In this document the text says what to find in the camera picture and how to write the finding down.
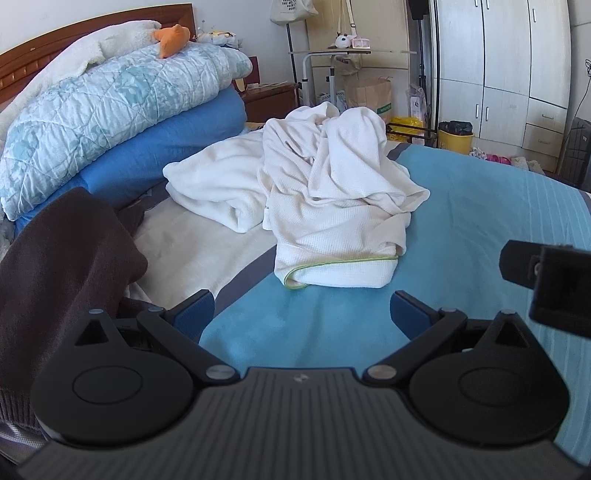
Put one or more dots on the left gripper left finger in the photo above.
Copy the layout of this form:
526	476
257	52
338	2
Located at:
118	382

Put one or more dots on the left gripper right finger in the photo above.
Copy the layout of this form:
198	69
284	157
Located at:
482	383

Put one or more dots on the cream jacket with green trim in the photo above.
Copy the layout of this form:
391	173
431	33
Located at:
337	206

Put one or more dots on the blue striped bed sheet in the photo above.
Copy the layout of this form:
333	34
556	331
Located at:
454	243

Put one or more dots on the black red suitcase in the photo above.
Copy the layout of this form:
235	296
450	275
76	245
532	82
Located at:
574	165

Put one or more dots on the pink slippers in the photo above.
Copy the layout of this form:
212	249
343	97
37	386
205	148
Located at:
498	159

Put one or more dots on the dark brown knit garment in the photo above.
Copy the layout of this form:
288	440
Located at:
77	254

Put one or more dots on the yellow trash bin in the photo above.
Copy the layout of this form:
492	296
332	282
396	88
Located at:
456	136

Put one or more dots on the blue folded blanket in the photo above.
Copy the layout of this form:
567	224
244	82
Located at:
124	173

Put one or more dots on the yellow plastic bag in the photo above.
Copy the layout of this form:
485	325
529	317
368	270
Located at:
406	130

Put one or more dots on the white wardrobe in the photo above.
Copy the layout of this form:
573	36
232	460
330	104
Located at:
505	67

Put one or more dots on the white folded garment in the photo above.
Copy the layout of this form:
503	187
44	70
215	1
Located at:
222	182

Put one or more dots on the brown paper bag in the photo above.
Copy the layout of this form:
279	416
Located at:
373	93

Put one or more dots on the light blue quilted duvet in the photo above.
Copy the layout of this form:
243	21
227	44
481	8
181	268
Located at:
73	123

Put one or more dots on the wooden nightstand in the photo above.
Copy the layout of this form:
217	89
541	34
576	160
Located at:
264	101

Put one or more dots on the rolling overbed table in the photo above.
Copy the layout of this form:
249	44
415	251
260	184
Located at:
393	65

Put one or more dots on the wooden headboard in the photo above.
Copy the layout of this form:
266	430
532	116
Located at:
23	62

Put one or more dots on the orange plush toy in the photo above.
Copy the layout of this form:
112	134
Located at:
171	40

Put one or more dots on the canvas tote bag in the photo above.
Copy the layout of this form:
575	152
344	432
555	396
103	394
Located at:
283	12

